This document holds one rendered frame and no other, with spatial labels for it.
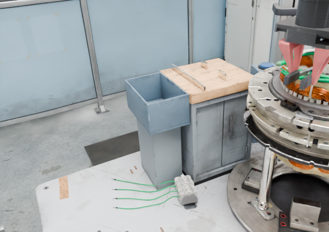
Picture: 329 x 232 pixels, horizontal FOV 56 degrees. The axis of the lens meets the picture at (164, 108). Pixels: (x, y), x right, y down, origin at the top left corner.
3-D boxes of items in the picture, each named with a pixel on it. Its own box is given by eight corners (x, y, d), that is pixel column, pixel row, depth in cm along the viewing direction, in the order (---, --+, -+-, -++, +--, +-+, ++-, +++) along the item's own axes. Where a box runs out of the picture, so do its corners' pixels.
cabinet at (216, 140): (193, 187, 86) (192, 104, 74) (165, 151, 101) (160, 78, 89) (250, 165, 93) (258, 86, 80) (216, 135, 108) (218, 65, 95)
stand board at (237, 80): (191, 104, 73) (191, 95, 72) (159, 78, 89) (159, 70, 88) (259, 86, 80) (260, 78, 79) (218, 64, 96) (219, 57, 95)
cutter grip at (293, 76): (287, 85, 52) (288, 77, 51) (282, 84, 52) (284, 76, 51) (298, 79, 54) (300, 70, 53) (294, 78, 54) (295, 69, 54)
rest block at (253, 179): (266, 177, 82) (267, 171, 81) (259, 190, 79) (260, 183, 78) (250, 172, 85) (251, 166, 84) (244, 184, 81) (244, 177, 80)
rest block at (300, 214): (289, 213, 71) (292, 196, 68) (316, 218, 69) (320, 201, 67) (289, 227, 67) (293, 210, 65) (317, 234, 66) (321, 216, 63)
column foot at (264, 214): (259, 198, 78) (259, 196, 78) (276, 217, 73) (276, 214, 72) (249, 201, 77) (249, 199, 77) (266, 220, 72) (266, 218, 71)
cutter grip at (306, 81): (303, 90, 50) (305, 81, 49) (298, 89, 50) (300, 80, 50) (313, 82, 52) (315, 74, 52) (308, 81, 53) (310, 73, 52)
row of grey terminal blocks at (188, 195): (199, 207, 79) (199, 195, 77) (181, 210, 79) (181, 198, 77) (189, 181, 88) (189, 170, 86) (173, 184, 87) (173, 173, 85)
